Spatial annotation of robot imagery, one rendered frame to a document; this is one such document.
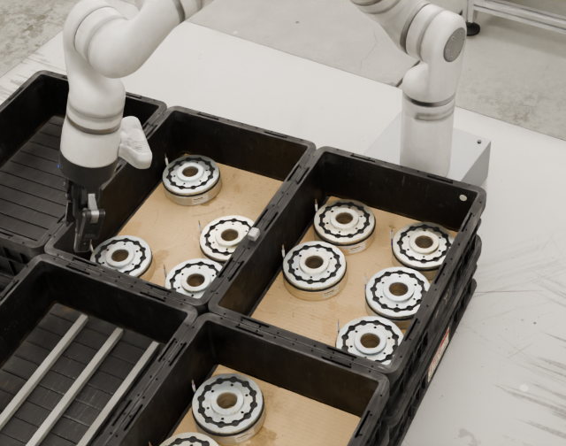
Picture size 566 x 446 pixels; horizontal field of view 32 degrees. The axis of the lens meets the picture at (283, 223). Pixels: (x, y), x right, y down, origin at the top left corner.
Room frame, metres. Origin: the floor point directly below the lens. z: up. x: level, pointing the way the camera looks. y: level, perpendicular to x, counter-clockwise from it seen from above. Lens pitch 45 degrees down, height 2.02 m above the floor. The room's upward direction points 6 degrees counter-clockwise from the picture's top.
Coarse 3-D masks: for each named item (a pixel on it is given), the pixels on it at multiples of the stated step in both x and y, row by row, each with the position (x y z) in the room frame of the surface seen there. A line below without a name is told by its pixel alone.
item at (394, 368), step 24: (312, 168) 1.22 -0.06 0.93; (384, 168) 1.20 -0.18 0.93; (408, 168) 1.19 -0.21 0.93; (288, 192) 1.17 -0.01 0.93; (480, 192) 1.12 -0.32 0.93; (480, 216) 1.09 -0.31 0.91; (456, 240) 1.02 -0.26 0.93; (240, 264) 1.02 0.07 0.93; (432, 288) 0.93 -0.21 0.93; (216, 312) 0.93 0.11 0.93; (288, 336) 0.87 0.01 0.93; (360, 360) 0.82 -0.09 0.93
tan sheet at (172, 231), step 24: (240, 192) 1.29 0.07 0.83; (264, 192) 1.28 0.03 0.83; (144, 216) 1.25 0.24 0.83; (168, 216) 1.24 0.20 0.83; (192, 216) 1.24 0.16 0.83; (216, 216) 1.23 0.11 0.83; (144, 240) 1.19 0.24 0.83; (168, 240) 1.19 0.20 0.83; (192, 240) 1.18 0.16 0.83; (168, 264) 1.13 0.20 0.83
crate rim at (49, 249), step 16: (176, 112) 1.41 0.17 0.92; (192, 112) 1.40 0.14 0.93; (240, 128) 1.34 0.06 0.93; (256, 128) 1.34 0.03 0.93; (304, 144) 1.28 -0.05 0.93; (304, 160) 1.24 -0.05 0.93; (288, 176) 1.20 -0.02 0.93; (272, 208) 1.13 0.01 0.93; (64, 224) 1.15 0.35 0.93; (256, 224) 1.11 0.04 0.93; (64, 256) 1.08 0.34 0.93; (240, 256) 1.04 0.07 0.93; (112, 272) 1.03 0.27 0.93; (224, 272) 1.01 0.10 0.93; (144, 288) 0.99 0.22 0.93; (160, 288) 0.99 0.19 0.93; (208, 288) 0.98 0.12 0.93; (192, 304) 0.95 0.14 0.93
